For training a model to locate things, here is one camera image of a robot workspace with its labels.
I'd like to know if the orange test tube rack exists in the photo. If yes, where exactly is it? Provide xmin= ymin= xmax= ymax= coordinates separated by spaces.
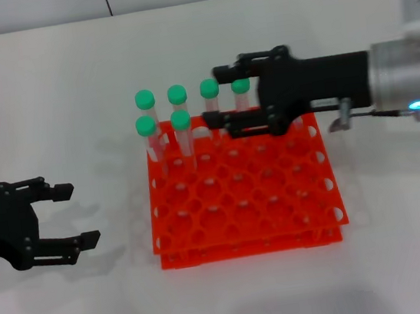
xmin=135 ymin=97 xmax=352 ymax=272

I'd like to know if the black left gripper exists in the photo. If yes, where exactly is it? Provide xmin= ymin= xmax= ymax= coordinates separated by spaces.
xmin=0 ymin=168 xmax=106 ymax=276

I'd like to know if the metal plug with black cable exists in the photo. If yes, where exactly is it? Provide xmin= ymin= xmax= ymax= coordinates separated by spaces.
xmin=324 ymin=89 xmax=415 ymax=134

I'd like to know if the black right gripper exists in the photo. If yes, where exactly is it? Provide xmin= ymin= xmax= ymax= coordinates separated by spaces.
xmin=194 ymin=32 xmax=380 ymax=146

